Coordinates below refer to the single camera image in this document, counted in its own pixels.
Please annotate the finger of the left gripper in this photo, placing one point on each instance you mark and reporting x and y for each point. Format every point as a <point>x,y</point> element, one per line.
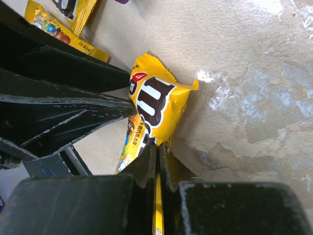
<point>28,51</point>
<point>40,119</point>

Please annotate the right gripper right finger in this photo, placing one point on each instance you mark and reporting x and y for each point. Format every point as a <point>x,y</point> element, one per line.
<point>192,206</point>

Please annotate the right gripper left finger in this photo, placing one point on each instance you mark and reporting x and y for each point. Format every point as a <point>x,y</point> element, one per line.
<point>121,204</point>

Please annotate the yellow m&m's bag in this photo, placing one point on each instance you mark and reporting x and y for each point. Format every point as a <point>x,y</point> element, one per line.
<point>76,12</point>
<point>160,102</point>
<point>36,15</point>

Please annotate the purple M&M's bag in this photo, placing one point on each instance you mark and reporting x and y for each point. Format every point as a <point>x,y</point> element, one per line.
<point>122,1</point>

